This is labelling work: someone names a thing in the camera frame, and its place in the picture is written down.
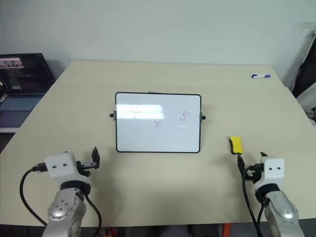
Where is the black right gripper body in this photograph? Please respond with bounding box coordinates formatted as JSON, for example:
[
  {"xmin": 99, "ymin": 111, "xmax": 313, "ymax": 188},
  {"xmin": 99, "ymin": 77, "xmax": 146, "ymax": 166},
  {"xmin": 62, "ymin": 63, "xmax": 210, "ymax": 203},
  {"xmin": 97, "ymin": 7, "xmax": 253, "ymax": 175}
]
[{"xmin": 246, "ymin": 162, "xmax": 264, "ymax": 184}]

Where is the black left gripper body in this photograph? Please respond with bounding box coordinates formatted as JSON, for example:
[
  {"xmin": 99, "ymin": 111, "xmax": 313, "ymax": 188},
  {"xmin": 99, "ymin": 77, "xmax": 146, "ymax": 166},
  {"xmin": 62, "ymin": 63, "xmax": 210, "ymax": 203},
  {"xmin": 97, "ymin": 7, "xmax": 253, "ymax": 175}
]
[{"xmin": 75, "ymin": 159, "xmax": 101, "ymax": 177}]

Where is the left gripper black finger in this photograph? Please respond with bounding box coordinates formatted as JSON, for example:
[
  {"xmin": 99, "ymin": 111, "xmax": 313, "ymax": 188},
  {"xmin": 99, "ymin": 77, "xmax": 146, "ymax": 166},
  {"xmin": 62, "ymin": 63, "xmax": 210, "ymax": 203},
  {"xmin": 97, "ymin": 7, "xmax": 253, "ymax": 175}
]
[{"xmin": 91, "ymin": 147, "xmax": 101, "ymax": 162}]

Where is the yellow and black eraser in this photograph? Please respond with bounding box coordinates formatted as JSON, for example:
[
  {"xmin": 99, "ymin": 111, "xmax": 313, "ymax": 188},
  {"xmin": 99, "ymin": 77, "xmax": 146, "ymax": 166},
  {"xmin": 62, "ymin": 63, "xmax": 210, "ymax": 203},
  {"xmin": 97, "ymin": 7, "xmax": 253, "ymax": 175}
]
[{"xmin": 228, "ymin": 135, "xmax": 244, "ymax": 156}]

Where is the orange table leg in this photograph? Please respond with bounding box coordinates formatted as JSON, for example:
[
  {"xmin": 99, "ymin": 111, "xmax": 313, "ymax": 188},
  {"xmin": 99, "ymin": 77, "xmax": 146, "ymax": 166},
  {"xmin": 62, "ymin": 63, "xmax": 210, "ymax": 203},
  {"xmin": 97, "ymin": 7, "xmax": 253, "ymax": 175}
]
[{"xmin": 221, "ymin": 223, "xmax": 232, "ymax": 237}]

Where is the black bag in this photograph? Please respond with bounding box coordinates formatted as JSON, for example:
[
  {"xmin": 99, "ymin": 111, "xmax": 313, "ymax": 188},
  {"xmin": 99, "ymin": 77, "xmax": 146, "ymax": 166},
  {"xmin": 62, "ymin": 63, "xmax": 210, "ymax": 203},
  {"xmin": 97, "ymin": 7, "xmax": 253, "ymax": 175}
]
[{"xmin": 291, "ymin": 21, "xmax": 316, "ymax": 99}]

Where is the open dark laptop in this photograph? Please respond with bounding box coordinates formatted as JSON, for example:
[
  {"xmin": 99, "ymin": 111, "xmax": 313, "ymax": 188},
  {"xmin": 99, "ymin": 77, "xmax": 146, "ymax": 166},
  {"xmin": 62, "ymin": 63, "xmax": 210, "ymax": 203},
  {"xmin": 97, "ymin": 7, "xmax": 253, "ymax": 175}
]
[{"xmin": 0, "ymin": 53, "xmax": 56, "ymax": 112}]

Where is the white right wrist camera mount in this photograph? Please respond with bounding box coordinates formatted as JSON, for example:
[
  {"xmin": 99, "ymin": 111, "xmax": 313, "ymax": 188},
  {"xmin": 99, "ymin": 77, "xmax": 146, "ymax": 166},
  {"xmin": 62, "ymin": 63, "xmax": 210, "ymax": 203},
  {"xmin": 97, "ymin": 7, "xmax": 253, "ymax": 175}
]
[{"xmin": 253, "ymin": 156, "xmax": 285, "ymax": 191}]

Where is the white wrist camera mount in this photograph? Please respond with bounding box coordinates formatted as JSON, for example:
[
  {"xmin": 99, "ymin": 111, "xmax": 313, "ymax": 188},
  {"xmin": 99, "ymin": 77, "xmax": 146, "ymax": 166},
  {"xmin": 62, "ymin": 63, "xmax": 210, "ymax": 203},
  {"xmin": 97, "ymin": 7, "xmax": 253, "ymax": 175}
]
[
  {"xmin": 253, "ymin": 156, "xmax": 285, "ymax": 191},
  {"xmin": 43, "ymin": 151, "xmax": 85, "ymax": 185}
]

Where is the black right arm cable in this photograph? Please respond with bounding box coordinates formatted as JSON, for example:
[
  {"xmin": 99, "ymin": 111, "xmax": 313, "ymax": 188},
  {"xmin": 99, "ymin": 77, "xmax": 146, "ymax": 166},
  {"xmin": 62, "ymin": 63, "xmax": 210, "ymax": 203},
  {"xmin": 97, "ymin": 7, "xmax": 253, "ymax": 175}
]
[{"xmin": 241, "ymin": 163, "xmax": 266, "ymax": 237}]

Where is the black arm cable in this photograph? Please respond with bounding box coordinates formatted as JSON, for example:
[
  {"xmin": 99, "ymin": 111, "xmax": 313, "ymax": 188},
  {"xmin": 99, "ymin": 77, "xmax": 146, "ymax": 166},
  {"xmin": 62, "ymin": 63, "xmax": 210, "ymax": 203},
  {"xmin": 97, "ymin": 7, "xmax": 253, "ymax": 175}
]
[
  {"xmin": 241, "ymin": 163, "xmax": 266, "ymax": 237},
  {"xmin": 19, "ymin": 161, "xmax": 103, "ymax": 237}
]

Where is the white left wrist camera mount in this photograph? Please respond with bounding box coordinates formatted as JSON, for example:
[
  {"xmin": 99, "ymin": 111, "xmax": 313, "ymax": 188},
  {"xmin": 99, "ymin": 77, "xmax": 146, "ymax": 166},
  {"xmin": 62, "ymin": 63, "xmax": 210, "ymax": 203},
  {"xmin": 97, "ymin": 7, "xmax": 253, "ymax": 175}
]
[{"xmin": 43, "ymin": 151, "xmax": 85, "ymax": 185}]

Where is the whiteboard with black frame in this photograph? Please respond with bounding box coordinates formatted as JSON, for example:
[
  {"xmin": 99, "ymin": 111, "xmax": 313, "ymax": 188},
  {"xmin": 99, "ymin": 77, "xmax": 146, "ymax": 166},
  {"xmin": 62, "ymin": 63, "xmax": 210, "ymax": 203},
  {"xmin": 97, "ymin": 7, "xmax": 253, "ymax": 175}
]
[{"xmin": 109, "ymin": 91, "xmax": 207, "ymax": 154}]

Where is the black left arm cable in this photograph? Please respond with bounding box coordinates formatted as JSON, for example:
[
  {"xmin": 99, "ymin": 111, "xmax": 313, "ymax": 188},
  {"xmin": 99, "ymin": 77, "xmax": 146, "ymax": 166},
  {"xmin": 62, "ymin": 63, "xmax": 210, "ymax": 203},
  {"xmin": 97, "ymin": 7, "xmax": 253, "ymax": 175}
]
[{"xmin": 19, "ymin": 161, "xmax": 103, "ymax": 237}]

